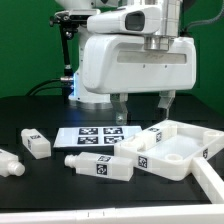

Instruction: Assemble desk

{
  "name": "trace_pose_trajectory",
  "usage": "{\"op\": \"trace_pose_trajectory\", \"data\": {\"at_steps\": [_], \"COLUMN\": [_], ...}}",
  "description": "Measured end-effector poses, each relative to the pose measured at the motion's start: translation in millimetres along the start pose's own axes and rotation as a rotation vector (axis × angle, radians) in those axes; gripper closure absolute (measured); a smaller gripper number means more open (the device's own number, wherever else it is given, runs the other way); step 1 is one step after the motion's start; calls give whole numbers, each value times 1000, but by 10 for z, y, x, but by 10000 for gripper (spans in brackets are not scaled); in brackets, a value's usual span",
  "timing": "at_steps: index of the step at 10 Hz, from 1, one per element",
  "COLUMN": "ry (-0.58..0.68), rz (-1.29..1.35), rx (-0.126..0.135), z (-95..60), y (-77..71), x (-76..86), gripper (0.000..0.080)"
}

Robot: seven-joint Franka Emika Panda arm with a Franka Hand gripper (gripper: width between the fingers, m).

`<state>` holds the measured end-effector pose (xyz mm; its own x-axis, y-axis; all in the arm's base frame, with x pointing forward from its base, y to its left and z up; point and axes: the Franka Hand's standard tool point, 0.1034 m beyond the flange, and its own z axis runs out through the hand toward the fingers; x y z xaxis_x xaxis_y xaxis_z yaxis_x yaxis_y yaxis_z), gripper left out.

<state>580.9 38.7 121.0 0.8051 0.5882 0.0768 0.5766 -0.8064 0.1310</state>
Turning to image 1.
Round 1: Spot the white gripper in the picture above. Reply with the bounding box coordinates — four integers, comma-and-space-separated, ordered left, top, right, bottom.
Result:
82, 35, 196, 125

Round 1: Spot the white desk top tray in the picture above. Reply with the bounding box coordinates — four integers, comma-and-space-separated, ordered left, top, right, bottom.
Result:
114, 120, 224, 181

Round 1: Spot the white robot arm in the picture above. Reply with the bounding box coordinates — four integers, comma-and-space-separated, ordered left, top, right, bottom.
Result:
55, 0, 196, 124

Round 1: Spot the white marker plate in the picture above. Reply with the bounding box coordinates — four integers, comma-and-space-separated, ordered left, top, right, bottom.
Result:
54, 126, 141, 148

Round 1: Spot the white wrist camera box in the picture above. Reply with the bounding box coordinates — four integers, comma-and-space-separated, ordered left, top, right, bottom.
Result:
87, 5, 162, 35

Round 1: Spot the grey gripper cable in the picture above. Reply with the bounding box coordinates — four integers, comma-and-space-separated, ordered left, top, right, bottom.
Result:
184, 6, 224, 34

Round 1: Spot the black cable at base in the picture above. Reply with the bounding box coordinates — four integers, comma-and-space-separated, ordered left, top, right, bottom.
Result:
25, 78, 75, 97

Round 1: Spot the white frame rail front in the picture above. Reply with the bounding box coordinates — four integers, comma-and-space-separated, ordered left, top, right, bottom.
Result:
0, 204, 224, 224

